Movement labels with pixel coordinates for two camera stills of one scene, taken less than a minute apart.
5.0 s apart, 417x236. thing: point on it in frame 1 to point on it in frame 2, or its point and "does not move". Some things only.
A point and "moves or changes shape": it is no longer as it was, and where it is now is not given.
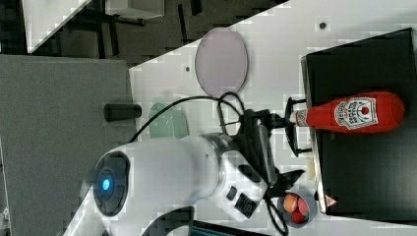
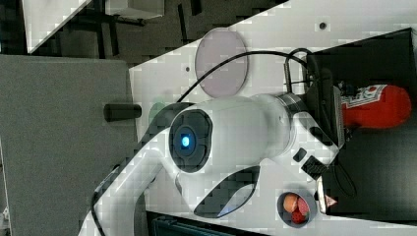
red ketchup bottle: [362, 112] moves or changes shape
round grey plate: [221, 61] does not move
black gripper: [258, 144] to [325, 105]
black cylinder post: [116, 112] does not move
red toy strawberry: [297, 216] does not move
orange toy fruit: [290, 202] does not move
